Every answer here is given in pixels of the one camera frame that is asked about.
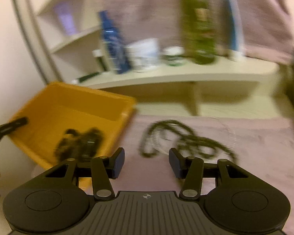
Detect orange plastic tray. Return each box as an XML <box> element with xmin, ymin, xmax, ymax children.
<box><xmin>9</xmin><ymin>82</ymin><xmax>136</xmax><ymax>170</ymax></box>

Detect pink towel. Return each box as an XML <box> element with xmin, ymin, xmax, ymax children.
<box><xmin>127</xmin><ymin>0</ymin><xmax>294</xmax><ymax>64</ymax></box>

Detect small green-label jar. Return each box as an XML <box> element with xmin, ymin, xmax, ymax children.
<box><xmin>162</xmin><ymin>46</ymin><xmax>185</xmax><ymax>66</ymax></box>

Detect blue white bottle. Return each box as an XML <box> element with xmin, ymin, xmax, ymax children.
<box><xmin>223</xmin><ymin>0</ymin><xmax>244</xmax><ymax>62</ymax></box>

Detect dark green tube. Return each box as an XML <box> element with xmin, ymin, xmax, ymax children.
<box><xmin>72</xmin><ymin>72</ymin><xmax>101</xmax><ymax>85</ymax></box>

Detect white corner shelf unit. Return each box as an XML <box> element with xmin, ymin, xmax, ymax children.
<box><xmin>29</xmin><ymin>0</ymin><xmax>281</xmax><ymax>118</ymax></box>

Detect lavender lotion tube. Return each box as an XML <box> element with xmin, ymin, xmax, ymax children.
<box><xmin>54</xmin><ymin>1</ymin><xmax>77</xmax><ymax>36</ymax></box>

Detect white cream jar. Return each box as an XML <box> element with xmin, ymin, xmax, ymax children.
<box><xmin>126</xmin><ymin>38</ymin><xmax>160</xmax><ymax>73</ymax></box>

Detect blue spray bottle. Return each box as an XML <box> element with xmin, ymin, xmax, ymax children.
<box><xmin>99</xmin><ymin>10</ymin><xmax>131</xmax><ymax>74</ymax></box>

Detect brown beaded bracelets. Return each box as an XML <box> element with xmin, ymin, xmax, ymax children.
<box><xmin>53</xmin><ymin>126</ymin><xmax>106</xmax><ymax>164</ymax></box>

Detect white-capped lip balm stick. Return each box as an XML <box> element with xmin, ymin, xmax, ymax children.
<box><xmin>92</xmin><ymin>49</ymin><xmax>108</xmax><ymax>72</ymax></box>

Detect dark beaded necklace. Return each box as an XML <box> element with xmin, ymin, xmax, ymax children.
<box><xmin>138</xmin><ymin>119</ymin><xmax>239</xmax><ymax>164</ymax></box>

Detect green oil bottle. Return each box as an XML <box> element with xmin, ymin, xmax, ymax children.
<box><xmin>180</xmin><ymin>0</ymin><xmax>216</xmax><ymax>65</ymax></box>

